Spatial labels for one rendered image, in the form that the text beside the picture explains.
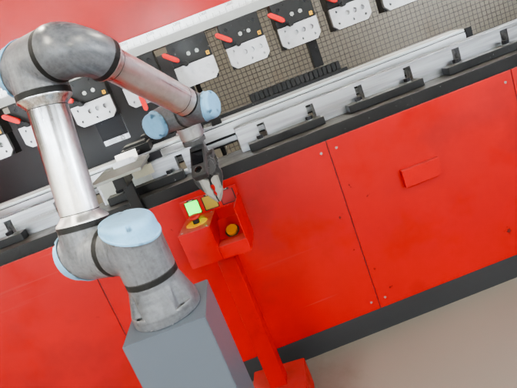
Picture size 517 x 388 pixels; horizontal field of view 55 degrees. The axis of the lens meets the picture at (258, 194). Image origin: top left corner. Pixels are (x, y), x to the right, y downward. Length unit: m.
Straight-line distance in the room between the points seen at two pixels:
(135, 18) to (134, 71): 0.76
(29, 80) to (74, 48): 0.12
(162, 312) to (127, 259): 0.13
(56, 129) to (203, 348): 0.55
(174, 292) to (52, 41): 0.55
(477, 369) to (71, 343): 1.47
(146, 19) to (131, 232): 1.04
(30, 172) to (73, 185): 1.48
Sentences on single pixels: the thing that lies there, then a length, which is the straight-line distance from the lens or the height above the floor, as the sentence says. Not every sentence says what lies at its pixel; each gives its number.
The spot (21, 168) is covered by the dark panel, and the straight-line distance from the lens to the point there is 2.60.
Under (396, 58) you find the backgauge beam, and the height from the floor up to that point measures 0.97.
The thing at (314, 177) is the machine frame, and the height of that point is 0.71.
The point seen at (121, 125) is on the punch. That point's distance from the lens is 1.94.
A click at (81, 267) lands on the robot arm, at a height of 0.93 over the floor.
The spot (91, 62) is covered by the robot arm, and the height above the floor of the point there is 1.31.
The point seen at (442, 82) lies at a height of 0.87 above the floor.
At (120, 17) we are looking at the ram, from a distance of 1.90.
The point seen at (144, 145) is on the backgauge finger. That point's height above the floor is 1.01.
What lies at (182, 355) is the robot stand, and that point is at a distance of 1.07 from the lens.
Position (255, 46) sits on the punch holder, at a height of 1.23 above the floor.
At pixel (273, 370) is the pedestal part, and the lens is 1.83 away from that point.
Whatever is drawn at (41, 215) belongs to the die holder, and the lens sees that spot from 2.05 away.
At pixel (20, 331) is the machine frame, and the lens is 2.12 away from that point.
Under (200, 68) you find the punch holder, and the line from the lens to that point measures 1.88.
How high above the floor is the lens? 1.23
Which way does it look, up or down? 16 degrees down
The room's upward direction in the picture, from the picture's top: 21 degrees counter-clockwise
